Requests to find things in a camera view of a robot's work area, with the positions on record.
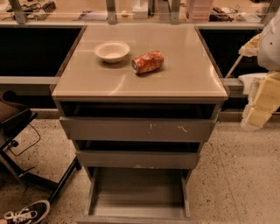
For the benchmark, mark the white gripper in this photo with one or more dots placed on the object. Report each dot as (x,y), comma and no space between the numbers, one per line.
(269,48)

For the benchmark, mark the crushed red coke can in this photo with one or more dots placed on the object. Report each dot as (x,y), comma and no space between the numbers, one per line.
(148,62)

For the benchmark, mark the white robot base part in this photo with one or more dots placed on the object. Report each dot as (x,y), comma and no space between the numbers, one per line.
(247,80)

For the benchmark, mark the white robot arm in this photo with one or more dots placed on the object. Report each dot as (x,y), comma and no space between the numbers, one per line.
(264,93)

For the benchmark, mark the grey drawer cabinet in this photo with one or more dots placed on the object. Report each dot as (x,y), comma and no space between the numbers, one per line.
(188,75)

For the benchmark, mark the grey top drawer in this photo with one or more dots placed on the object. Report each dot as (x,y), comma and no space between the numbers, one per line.
(140,122)

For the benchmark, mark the grey middle drawer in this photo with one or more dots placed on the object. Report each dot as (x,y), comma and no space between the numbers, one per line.
(149,155)

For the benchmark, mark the grey open bottom drawer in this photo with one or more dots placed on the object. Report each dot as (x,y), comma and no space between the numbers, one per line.
(137,196)

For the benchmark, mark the white stick black tip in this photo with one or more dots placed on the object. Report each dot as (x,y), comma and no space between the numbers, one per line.
(234,66)

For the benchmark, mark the pink stacked bins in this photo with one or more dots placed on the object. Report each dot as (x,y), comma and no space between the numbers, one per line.
(198,10)

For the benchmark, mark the white paper bowl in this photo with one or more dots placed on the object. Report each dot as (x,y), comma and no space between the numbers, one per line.
(112,51)

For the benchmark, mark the black power strip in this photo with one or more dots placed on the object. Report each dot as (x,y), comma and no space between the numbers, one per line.
(45,11)

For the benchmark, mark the black white sneaker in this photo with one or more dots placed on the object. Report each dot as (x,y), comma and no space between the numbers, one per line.
(32,214)

